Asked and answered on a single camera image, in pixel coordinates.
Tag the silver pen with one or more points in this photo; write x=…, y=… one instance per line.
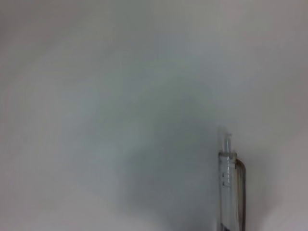
x=228, y=192

